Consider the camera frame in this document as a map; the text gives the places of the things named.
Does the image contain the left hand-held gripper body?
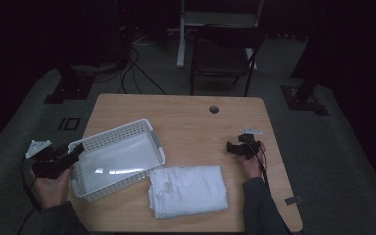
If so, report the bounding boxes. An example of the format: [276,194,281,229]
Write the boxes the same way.
[24,139,79,180]

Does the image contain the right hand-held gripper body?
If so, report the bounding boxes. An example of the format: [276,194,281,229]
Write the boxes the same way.
[236,128,264,161]

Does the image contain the white plastic basket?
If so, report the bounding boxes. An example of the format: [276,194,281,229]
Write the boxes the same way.
[66,118,167,203]

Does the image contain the white cloth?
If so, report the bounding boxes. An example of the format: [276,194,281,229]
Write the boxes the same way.
[147,164,230,220]

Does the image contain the person's right hand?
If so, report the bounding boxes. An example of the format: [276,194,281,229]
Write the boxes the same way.
[239,141,267,180]

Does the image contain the person's left hand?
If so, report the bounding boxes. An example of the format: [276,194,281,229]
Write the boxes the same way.
[28,164,75,210]

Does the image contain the grey tape strip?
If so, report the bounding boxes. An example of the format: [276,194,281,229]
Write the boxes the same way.
[284,195,303,207]

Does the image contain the black folding chair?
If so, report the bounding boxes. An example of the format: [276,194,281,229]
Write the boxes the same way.
[189,23,268,98]

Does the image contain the right hand-held gripper cable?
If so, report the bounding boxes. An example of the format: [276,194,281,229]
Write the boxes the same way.
[248,143,272,197]

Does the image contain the hand-held gripper cable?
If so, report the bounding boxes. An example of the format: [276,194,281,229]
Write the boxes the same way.
[248,143,272,197]
[15,156,44,235]

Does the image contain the left hand-held gripper cable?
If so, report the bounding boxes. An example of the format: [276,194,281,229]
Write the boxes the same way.
[15,156,44,235]

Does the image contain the black stand with base plate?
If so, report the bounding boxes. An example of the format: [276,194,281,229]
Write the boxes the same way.
[43,64,96,106]
[279,0,331,117]

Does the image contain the black floor cables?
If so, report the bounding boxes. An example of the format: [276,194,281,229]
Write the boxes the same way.
[118,32,168,96]

